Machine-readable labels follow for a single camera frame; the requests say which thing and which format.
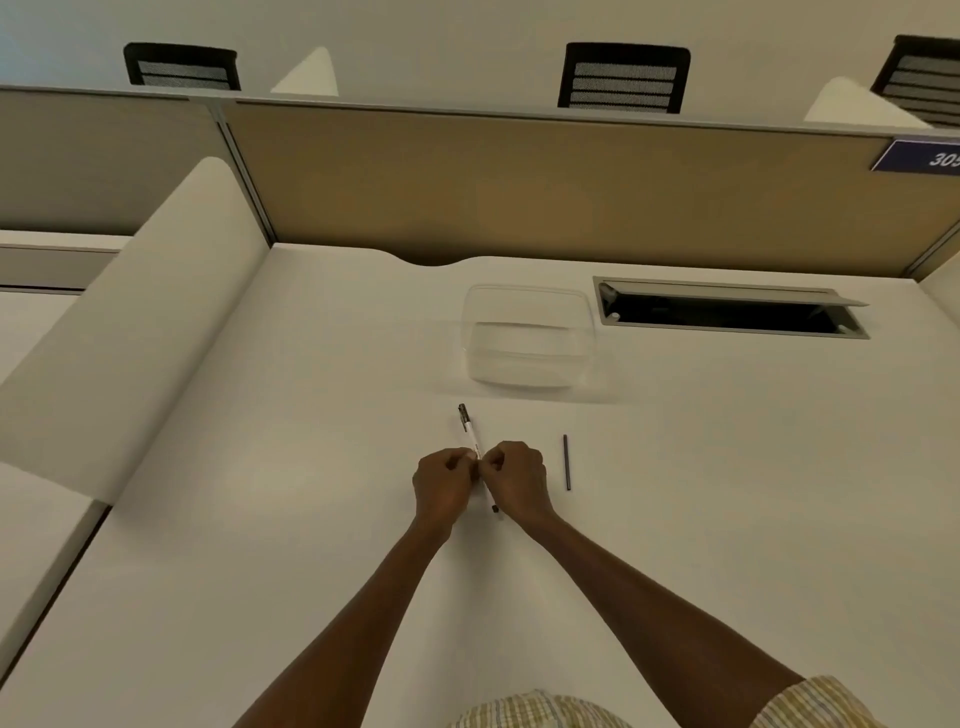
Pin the person's right hand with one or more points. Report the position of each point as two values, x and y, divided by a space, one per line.
521 480

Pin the person's left hand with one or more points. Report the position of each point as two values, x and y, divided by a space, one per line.
439 491

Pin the person's right fingers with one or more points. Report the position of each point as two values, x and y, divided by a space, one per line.
495 461

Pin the person's left fingers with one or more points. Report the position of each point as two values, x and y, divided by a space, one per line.
461 463

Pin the white pen with black cap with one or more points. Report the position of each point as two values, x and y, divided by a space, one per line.
471 435

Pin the person's left forearm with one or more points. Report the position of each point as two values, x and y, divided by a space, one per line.
352 630

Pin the person's right forearm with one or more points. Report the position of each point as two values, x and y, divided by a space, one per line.
660 615

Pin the thin dark pen refill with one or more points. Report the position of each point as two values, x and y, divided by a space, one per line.
567 462

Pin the clear plastic container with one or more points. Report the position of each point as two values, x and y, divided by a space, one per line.
526 337

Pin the beige desk partition panel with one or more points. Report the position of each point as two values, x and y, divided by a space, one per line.
570 187
105 161

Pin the plaid shirt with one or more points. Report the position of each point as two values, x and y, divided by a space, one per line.
675 709

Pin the white curved side divider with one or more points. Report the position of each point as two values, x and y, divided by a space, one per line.
862 105
306 75
127 330

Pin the black mesh office chair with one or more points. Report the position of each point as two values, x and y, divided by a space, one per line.
622 77
919 79
182 66

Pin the blue desk number label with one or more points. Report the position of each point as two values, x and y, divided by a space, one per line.
919 156

